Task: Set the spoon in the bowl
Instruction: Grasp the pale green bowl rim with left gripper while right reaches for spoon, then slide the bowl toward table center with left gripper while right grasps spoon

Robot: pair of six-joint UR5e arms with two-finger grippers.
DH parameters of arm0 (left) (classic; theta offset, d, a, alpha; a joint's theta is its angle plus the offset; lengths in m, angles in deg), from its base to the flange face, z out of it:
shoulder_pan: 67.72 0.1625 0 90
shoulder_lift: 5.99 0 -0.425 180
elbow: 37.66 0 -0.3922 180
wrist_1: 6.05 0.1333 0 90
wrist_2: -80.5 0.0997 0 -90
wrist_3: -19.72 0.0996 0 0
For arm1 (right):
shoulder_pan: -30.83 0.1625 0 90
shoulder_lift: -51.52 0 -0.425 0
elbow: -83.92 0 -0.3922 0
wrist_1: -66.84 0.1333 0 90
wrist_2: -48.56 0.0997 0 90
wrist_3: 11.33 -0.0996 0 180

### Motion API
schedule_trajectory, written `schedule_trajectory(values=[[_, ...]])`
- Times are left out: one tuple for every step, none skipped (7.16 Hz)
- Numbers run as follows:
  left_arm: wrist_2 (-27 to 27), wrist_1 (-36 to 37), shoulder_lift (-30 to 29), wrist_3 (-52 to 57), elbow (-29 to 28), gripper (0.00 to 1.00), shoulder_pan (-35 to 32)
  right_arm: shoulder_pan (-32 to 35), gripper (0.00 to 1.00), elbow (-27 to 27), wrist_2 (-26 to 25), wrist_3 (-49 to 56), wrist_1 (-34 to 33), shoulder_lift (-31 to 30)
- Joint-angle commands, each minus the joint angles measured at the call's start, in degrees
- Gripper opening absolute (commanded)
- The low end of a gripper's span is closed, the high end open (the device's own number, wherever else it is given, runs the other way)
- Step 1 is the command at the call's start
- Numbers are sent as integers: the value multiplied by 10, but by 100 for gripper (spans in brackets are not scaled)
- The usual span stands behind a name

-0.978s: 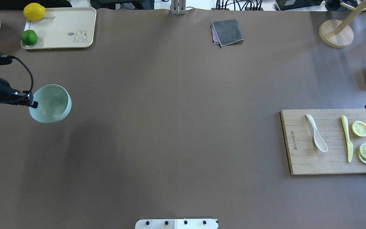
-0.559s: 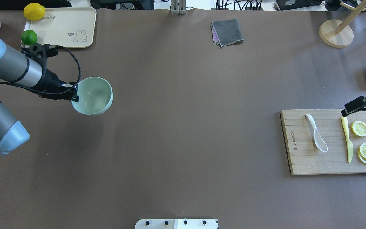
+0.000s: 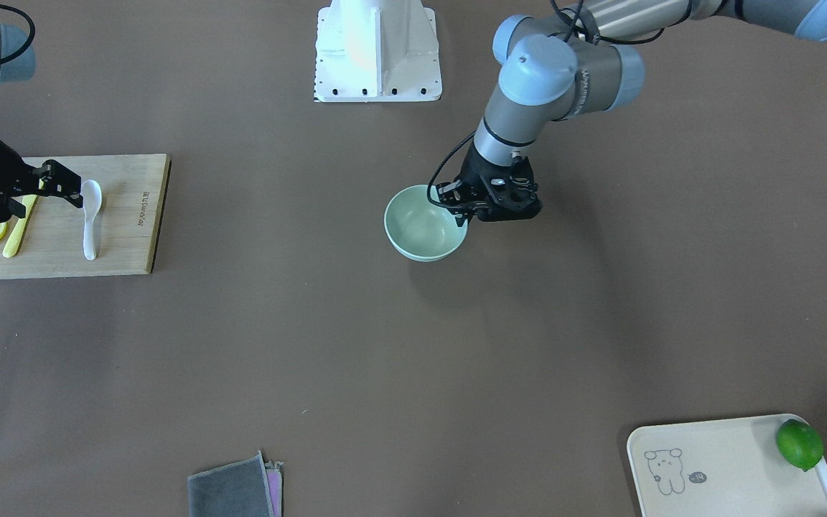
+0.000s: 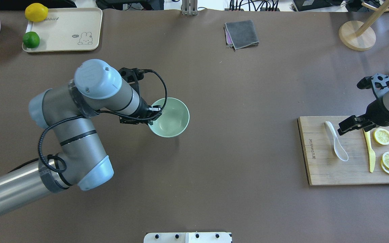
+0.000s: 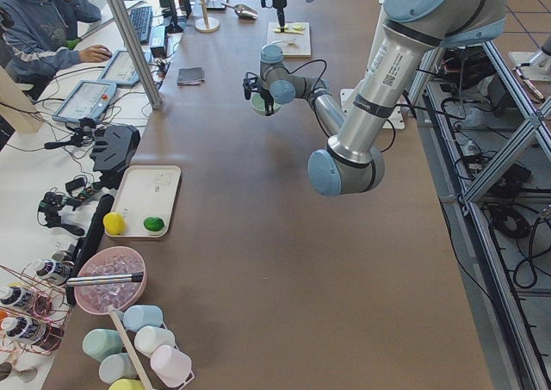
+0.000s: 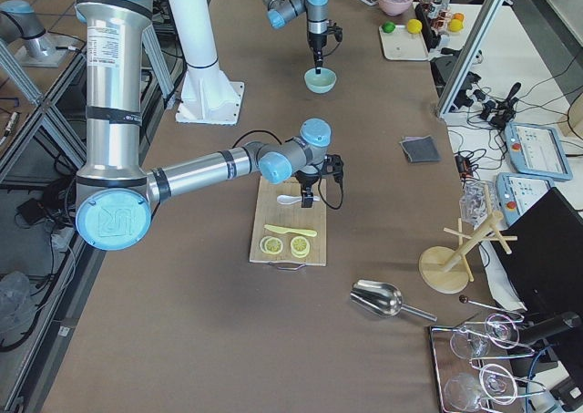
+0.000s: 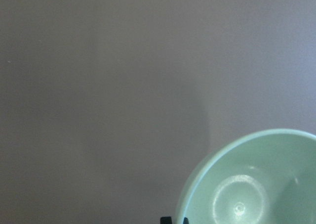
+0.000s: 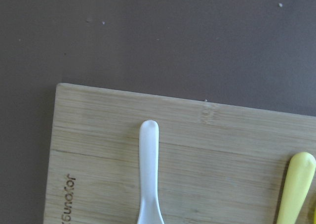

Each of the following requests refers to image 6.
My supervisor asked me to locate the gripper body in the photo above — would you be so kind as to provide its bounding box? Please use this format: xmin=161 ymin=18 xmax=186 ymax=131
xmin=308 ymin=33 xmax=328 ymax=57
xmin=294 ymin=166 xmax=322 ymax=195

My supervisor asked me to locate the light green bowl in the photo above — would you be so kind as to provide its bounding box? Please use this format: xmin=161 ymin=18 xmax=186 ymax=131
xmin=304 ymin=67 xmax=337 ymax=94

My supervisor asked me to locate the white ceramic spoon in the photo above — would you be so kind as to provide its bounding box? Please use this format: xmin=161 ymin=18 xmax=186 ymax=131
xmin=276 ymin=194 xmax=304 ymax=205

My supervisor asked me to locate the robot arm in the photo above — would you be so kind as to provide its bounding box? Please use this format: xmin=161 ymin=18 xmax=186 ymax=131
xmin=262 ymin=0 xmax=334 ymax=75
xmin=76 ymin=0 xmax=332 ymax=251

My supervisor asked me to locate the bamboo cutting board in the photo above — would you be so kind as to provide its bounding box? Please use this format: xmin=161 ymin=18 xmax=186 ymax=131
xmin=249 ymin=178 xmax=327 ymax=266

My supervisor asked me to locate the yellow plastic knife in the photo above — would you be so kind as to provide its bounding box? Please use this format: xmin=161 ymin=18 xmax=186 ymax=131
xmin=263 ymin=224 xmax=318 ymax=238

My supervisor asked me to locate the lemon slice upper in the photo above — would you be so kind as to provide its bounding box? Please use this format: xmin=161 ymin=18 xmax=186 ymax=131
xmin=290 ymin=235 xmax=311 ymax=258

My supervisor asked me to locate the lemon slice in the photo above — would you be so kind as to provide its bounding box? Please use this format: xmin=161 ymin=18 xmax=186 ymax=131
xmin=290 ymin=235 xmax=311 ymax=258
xmin=260 ymin=236 xmax=283 ymax=255

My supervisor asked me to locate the lemon slice lower top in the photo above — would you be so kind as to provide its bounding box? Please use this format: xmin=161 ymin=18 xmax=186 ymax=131
xmin=260 ymin=236 xmax=283 ymax=255

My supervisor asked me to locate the green lime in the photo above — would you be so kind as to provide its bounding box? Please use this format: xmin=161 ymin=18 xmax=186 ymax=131
xmin=382 ymin=21 xmax=395 ymax=34

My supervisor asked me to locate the beige rabbit tray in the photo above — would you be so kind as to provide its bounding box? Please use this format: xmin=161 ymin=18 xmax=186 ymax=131
xmin=378 ymin=25 xmax=428 ymax=61

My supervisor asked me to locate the yellow lemon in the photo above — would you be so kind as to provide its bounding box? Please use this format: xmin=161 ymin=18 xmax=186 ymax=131
xmin=405 ymin=19 xmax=423 ymax=35

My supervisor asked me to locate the metal scoop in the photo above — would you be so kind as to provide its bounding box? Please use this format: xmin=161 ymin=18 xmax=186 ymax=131
xmin=350 ymin=279 xmax=437 ymax=322

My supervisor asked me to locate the wooden mug tree stand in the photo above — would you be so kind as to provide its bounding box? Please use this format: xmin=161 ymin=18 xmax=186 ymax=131
xmin=418 ymin=183 xmax=518 ymax=294

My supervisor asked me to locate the near teach pendant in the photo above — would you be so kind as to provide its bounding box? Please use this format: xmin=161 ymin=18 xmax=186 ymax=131
xmin=496 ymin=172 xmax=555 ymax=226

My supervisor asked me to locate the teach pendant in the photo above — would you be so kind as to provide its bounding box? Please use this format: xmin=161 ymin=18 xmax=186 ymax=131
xmin=496 ymin=172 xmax=555 ymax=226
xmin=505 ymin=121 xmax=573 ymax=181

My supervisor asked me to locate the far teach pendant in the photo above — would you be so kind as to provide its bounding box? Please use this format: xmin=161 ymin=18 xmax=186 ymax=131
xmin=505 ymin=121 xmax=573 ymax=181

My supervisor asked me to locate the wine glass rack tray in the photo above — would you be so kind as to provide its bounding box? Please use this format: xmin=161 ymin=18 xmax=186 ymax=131
xmin=429 ymin=313 xmax=546 ymax=412

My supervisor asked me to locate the black monitor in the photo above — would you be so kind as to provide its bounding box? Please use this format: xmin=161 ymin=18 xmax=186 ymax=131
xmin=494 ymin=187 xmax=583 ymax=341

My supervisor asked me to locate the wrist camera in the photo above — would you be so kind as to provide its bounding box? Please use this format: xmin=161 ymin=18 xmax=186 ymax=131
xmin=322 ymin=154 xmax=343 ymax=185
xmin=326 ymin=23 xmax=343 ymax=44

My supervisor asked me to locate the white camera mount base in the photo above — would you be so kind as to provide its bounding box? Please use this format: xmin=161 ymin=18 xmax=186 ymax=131
xmin=169 ymin=0 xmax=244 ymax=125

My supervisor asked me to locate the copper wire bottle rack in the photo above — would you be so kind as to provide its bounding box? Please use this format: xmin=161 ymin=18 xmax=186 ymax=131
xmin=414 ymin=0 xmax=465 ymax=49

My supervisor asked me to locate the aluminium frame post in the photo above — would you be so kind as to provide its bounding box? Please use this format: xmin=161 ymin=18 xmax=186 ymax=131
xmin=435 ymin=0 xmax=504 ymax=118

